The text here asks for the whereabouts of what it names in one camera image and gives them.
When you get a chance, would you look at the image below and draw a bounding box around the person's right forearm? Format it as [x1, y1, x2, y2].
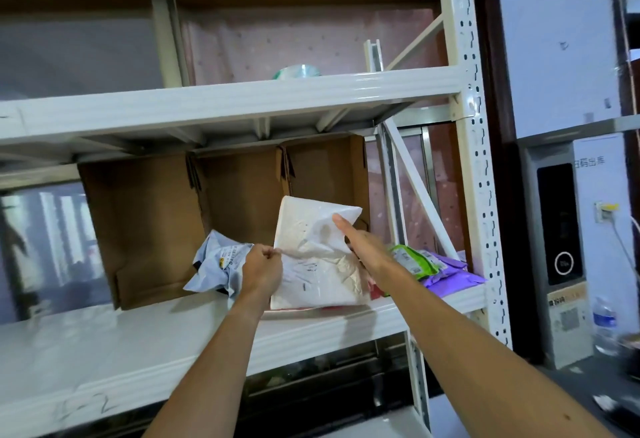
[372, 262, 617, 438]

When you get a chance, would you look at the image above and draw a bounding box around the person's left hand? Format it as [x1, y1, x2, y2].
[241, 244, 285, 305]

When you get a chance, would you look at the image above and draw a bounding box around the grey device housing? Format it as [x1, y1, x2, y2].
[519, 142, 590, 299]

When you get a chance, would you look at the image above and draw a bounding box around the white mailer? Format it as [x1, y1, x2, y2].
[269, 196, 373, 311]

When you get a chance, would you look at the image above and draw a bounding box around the red mailer bag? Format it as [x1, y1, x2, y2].
[259, 276, 387, 315]

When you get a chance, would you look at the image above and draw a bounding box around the person's right hand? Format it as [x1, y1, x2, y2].
[331, 212, 397, 279]

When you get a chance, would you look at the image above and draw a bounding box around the taped cardboard box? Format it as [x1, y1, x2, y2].
[546, 281, 595, 369]

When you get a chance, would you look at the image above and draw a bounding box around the clear tape roll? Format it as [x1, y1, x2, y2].
[272, 64, 321, 81]

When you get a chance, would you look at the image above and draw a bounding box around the white wall socket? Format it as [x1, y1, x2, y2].
[593, 201, 622, 225]

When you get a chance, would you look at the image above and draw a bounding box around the black device with white ring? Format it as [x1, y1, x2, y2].
[537, 162, 585, 287]

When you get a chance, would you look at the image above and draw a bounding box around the open brown cardboard box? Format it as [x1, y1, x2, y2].
[281, 134, 372, 233]
[77, 152, 212, 311]
[191, 145, 292, 249]

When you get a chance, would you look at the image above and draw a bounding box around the large grey-blue mailer bag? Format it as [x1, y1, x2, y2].
[183, 230, 255, 299]

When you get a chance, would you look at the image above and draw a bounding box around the green mailer bag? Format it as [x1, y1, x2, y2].
[389, 244, 442, 282]

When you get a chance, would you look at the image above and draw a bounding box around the metal window frame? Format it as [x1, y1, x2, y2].
[0, 182, 115, 325]

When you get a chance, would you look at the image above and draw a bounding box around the clear plastic water bottle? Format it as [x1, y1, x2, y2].
[592, 296, 619, 357]

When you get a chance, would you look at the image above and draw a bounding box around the white metal shelf rack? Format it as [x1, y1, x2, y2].
[0, 0, 513, 438]

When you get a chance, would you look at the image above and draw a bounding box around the person's left forearm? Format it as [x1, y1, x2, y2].
[142, 292, 271, 438]

